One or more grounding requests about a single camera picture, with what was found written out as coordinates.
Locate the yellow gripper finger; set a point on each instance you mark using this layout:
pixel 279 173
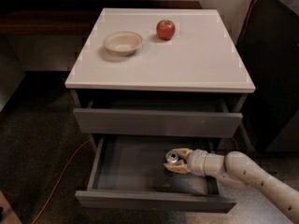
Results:
pixel 182 153
pixel 179 167

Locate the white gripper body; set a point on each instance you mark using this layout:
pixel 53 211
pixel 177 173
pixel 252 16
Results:
pixel 197 161

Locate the silver redbull can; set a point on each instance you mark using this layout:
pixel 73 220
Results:
pixel 172 157

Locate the grey drawer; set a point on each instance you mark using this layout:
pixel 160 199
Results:
pixel 162 117
pixel 128 173

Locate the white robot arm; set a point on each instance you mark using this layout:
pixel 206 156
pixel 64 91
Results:
pixel 237 170

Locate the white-topped grey drawer cabinet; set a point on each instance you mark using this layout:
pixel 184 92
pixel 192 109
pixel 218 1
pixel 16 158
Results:
pixel 199 61

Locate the grey top drawer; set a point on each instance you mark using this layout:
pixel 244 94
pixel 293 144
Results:
pixel 162 117

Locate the red apple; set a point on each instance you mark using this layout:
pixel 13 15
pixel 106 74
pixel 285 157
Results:
pixel 165 29

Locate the beige paper bowl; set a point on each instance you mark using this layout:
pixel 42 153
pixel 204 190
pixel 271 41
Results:
pixel 123 43

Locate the dark wooden bench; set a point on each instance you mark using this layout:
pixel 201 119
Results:
pixel 67 17

